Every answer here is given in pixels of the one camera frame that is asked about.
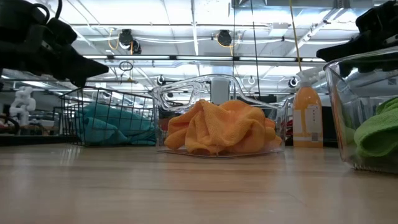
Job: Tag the black aluminium table frame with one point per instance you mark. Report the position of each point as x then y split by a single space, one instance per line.
31 140

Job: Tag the white cylindrical column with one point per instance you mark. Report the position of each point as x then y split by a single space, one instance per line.
220 90

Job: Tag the orange microfiber towel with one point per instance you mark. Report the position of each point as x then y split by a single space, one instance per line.
192 130
248 130

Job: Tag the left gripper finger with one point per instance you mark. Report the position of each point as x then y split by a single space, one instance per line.
82 68

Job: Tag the green microfiber towel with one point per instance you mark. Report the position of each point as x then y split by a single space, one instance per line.
388 105
377 137

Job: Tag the black computer case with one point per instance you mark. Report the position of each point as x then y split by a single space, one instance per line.
329 124

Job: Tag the silver ventilation duct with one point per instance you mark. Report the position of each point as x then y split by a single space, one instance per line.
320 84

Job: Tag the clear square plastic bin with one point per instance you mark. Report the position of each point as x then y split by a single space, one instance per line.
285 124

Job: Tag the orange spray bottle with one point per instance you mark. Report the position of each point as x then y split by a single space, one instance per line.
306 118

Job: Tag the long ceiling light bar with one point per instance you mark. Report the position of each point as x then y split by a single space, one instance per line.
217 58

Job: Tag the blue microfiber towel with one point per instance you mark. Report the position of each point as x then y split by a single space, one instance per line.
136 121
96 132

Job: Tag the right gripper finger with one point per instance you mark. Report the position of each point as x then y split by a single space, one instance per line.
357 48

